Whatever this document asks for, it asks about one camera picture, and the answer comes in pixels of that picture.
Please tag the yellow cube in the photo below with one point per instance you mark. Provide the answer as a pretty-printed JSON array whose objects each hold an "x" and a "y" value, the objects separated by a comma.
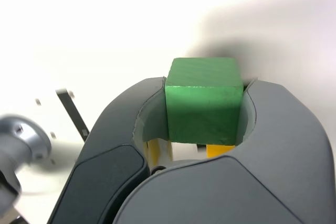
[{"x": 218, "y": 151}]

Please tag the black tape strip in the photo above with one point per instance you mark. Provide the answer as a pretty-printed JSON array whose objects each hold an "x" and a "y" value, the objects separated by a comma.
[{"x": 74, "y": 116}]

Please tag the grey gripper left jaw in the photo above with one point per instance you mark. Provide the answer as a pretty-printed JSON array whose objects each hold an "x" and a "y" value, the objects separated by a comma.
[{"x": 105, "y": 161}]

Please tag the green cube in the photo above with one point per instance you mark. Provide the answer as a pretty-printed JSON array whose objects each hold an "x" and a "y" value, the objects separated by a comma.
[{"x": 203, "y": 103}]

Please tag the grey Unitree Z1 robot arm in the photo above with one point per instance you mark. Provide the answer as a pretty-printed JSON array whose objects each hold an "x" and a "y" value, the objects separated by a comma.
[{"x": 21, "y": 140}]

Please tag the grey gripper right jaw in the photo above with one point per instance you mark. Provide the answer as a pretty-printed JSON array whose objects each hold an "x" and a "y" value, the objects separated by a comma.
[{"x": 262, "y": 169}]

